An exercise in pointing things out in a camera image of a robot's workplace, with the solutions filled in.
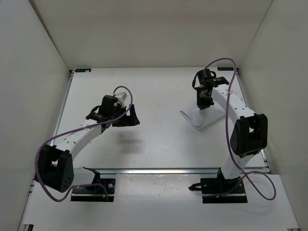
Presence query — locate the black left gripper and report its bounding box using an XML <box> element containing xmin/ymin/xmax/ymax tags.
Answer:
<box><xmin>112</xmin><ymin>103</ymin><xmax>140</xmax><ymax>126</ymax></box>

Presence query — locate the white skirt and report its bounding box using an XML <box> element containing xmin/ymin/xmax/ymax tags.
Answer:
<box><xmin>180</xmin><ymin>91</ymin><xmax>246</xmax><ymax>131</ymax></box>

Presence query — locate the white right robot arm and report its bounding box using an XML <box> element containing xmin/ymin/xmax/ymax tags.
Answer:
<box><xmin>192</xmin><ymin>68</ymin><xmax>268</xmax><ymax>193</ymax></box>

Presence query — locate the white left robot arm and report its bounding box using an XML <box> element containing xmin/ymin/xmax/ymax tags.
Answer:
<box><xmin>37</xmin><ymin>92</ymin><xmax>140</xmax><ymax>193</ymax></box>

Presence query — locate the right blue corner label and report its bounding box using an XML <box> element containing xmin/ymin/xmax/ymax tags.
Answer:
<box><xmin>217</xmin><ymin>67</ymin><xmax>234</xmax><ymax>71</ymax></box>

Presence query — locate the blue corner label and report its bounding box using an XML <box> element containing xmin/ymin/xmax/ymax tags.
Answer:
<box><xmin>217</xmin><ymin>67</ymin><xmax>234</xmax><ymax>71</ymax></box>
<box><xmin>75</xmin><ymin>68</ymin><xmax>91</xmax><ymax>73</ymax></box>

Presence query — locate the left blue corner label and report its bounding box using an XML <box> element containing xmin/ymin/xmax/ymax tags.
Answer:
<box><xmin>75</xmin><ymin>68</ymin><xmax>91</xmax><ymax>73</ymax></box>

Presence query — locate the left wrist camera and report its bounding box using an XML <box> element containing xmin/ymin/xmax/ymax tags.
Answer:
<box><xmin>114</xmin><ymin>92</ymin><xmax>127</xmax><ymax>107</ymax></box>

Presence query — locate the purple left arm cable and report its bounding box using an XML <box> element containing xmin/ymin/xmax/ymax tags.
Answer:
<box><xmin>34</xmin><ymin>86</ymin><xmax>134</xmax><ymax>202</ymax></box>

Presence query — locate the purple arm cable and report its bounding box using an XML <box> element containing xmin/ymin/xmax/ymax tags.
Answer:
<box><xmin>202</xmin><ymin>57</ymin><xmax>277</xmax><ymax>201</ymax></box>
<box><xmin>34</xmin><ymin>86</ymin><xmax>134</xmax><ymax>202</ymax></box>

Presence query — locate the aluminium rail across table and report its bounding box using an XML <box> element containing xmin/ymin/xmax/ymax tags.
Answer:
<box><xmin>74</xmin><ymin>167</ymin><xmax>271</xmax><ymax>175</ymax></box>

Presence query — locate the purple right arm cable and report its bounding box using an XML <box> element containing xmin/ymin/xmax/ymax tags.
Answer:
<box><xmin>202</xmin><ymin>57</ymin><xmax>277</xmax><ymax>201</ymax></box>

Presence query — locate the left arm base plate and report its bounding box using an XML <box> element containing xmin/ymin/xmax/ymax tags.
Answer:
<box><xmin>70</xmin><ymin>171</ymin><xmax>116</xmax><ymax>202</ymax></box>

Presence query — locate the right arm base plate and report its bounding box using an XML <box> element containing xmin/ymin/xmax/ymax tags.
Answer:
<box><xmin>188</xmin><ymin>178</ymin><xmax>248</xmax><ymax>204</ymax></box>

